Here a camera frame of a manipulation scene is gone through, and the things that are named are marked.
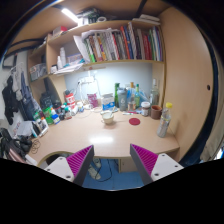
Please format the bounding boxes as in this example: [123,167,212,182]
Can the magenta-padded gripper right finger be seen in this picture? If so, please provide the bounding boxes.
[129,143,185,186]

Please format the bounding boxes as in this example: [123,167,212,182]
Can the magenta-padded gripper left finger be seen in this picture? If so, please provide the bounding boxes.
[44,144,95,187]

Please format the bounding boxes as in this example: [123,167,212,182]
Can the clear yellow-capped drink bottle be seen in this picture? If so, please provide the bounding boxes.
[156,102,174,139]

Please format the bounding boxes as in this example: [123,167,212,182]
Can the flat round red coaster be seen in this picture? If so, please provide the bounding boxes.
[128,117,141,126]

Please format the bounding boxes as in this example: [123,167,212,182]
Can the brown mug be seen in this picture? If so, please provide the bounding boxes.
[150,104,163,121]

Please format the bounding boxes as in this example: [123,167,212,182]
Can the white bottle with blue cap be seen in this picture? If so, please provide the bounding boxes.
[50,108,61,125]

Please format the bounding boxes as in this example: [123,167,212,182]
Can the white-lidded brown jar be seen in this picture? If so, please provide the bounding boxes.
[140,101,151,117]

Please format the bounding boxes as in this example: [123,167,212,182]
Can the cream cup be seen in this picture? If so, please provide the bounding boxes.
[100,110,115,126]

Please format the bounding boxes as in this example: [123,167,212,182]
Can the green plastic container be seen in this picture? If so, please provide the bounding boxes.
[42,106,54,125]

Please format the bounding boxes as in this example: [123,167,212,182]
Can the blue-grey flat plate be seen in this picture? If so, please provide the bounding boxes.
[99,107,120,115]

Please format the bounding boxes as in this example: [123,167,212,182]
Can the red and white canister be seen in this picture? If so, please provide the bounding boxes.
[64,90,76,107]

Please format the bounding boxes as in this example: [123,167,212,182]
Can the pink packet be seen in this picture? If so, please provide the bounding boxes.
[86,93,100,109]

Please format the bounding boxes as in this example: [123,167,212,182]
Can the blue plastic bag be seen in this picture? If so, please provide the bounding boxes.
[138,89,151,105]

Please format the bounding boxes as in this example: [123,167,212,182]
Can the green glass bottle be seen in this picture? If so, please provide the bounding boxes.
[134,83,141,108]

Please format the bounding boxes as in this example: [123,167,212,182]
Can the white and blue box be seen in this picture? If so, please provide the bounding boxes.
[101,93,116,111]

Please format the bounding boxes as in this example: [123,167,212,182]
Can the dark green bottle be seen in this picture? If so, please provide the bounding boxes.
[114,82,121,108]

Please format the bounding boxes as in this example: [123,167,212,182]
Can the hanging dark clothes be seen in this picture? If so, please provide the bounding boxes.
[1,63,38,125]

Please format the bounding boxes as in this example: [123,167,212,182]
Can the white desk lamp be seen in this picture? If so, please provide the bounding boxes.
[83,65,112,101]

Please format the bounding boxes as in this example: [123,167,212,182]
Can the wooden shelf unit with books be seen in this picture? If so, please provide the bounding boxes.
[26,8,167,84]

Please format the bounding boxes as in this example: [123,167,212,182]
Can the white wall power socket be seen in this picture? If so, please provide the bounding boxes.
[78,76,96,85]

